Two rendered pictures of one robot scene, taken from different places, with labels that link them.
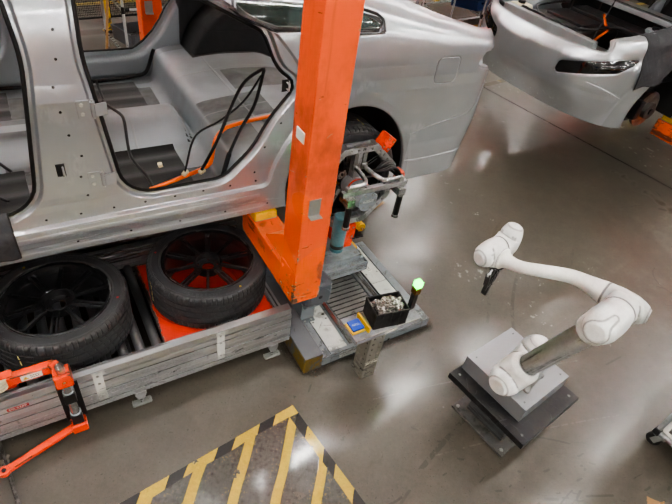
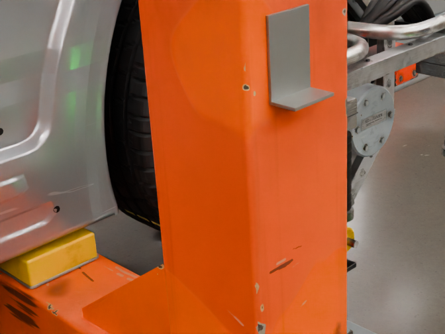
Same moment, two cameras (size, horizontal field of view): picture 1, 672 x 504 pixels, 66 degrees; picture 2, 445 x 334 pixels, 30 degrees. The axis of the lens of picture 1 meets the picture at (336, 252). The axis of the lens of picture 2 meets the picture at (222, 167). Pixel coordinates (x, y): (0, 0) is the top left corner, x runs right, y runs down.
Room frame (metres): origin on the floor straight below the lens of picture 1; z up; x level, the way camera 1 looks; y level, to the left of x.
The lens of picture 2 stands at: (1.08, 0.29, 1.36)
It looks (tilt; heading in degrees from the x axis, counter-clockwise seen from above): 23 degrees down; 354
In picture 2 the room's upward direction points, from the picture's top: 4 degrees counter-clockwise
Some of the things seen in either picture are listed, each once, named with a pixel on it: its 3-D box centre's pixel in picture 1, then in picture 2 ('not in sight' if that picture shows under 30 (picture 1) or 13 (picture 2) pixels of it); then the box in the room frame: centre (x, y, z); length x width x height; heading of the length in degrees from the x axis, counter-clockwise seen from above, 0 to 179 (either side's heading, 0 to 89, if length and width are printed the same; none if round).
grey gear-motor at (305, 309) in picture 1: (303, 281); not in sight; (2.29, 0.17, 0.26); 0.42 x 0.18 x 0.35; 36
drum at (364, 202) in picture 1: (358, 191); (328, 110); (2.49, -0.07, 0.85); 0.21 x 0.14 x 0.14; 36
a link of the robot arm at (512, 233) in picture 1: (508, 239); not in sight; (1.95, -0.78, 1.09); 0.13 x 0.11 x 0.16; 138
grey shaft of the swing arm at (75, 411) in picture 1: (70, 397); not in sight; (1.23, 1.09, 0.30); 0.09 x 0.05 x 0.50; 126
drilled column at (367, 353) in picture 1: (369, 347); not in sight; (1.90, -0.28, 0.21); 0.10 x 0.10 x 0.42; 36
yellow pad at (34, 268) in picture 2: (261, 209); (42, 247); (2.36, 0.47, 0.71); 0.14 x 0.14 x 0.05; 36
